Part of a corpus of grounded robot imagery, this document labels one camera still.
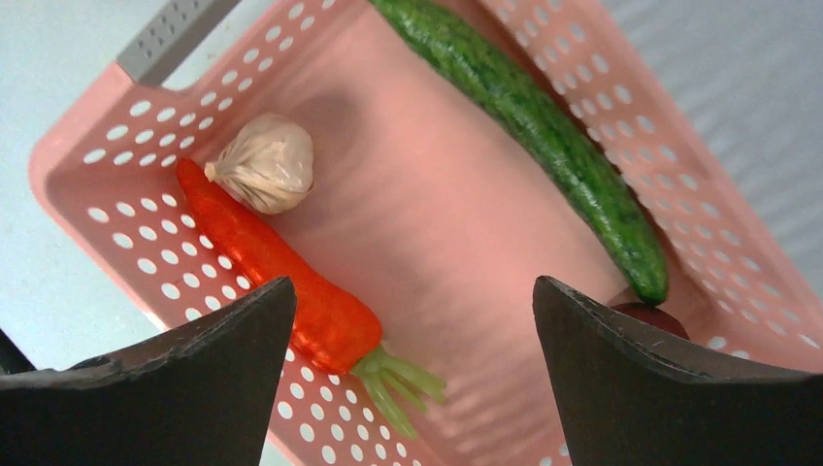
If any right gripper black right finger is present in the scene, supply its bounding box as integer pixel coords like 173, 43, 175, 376
533, 276, 822, 465

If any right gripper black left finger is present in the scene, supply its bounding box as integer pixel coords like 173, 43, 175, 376
1, 278, 296, 465

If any pink plastic basket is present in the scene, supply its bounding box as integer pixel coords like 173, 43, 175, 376
29, 1, 822, 465

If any green cucumber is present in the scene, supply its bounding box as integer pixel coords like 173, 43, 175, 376
372, 1, 670, 305

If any orange carrot green top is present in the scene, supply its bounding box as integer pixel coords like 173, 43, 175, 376
175, 159, 446, 439

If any red strawberry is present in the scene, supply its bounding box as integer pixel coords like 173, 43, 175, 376
612, 302, 691, 341

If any white garlic bulb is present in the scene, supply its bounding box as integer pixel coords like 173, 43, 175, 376
204, 113, 314, 215

